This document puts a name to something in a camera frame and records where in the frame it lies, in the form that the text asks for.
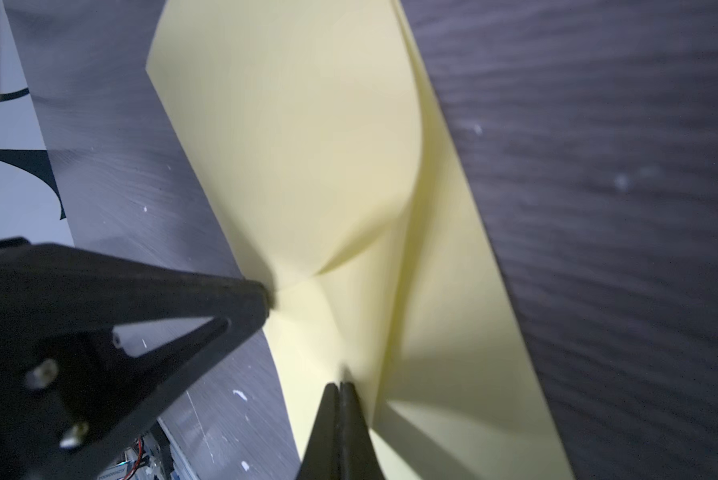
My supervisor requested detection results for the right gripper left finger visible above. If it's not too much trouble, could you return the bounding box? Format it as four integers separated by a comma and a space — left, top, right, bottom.
296, 383, 340, 480

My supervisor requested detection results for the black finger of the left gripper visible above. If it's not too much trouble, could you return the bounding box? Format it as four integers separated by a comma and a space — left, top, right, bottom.
0, 237, 269, 479

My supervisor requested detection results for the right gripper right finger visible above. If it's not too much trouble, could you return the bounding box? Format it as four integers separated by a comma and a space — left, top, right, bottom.
338, 382, 385, 480

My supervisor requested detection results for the yellow square paper sheet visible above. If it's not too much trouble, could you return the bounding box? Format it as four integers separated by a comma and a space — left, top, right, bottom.
147, 1, 573, 479

